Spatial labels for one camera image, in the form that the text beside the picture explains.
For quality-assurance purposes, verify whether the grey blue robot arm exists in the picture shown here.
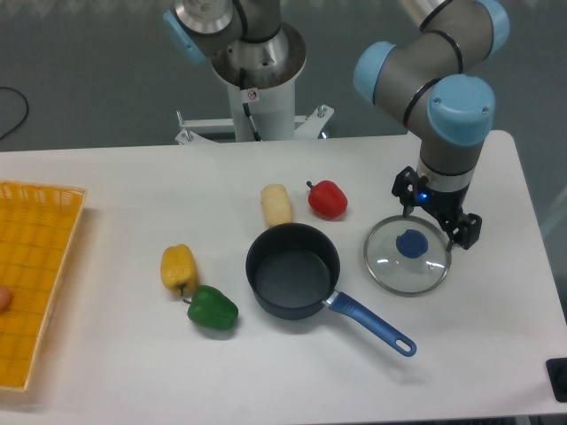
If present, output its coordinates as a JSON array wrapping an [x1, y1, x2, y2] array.
[[163, 1, 509, 249]]

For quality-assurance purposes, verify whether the white metal base frame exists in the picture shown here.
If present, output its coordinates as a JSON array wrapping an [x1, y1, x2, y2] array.
[[175, 104, 335, 145]]

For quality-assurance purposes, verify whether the red bell pepper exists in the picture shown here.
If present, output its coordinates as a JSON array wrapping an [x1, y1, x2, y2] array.
[[306, 180, 348, 220]]

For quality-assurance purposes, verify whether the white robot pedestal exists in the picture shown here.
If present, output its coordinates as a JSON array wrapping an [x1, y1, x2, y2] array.
[[211, 22, 307, 142]]

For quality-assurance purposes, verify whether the dark saucepan blue handle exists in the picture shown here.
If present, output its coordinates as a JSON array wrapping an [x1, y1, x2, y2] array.
[[245, 223, 417, 357]]

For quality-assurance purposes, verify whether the yellow wicker basket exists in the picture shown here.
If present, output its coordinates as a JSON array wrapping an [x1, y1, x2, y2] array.
[[1, 181, 87, 392]]

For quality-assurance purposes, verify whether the black cable on floor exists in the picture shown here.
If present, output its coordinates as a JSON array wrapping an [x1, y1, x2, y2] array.
[[0, 86, 30, 141]]

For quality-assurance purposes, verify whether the black device at table corner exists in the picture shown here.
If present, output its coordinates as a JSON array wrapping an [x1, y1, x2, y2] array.
[[546, 358, 567, 403]]

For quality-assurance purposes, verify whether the glass lid blue knob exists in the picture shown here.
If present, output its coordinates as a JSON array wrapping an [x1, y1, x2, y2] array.
[[363, 215, 452, 297]]

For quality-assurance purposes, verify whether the orange object in basket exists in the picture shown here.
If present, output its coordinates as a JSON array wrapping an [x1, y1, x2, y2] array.
[[0, 285, 12, 313]]

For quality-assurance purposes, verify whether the yellow bell pepper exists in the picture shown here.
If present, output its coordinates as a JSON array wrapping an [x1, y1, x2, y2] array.
[[160, 244, 199, 296]]

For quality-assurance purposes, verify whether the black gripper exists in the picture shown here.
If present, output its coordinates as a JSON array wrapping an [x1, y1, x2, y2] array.
[[392, 166, 482, 251]]

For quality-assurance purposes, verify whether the green bell pepper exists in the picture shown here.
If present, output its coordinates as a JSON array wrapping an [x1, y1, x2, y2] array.
[[183, 285, 239, 331]]

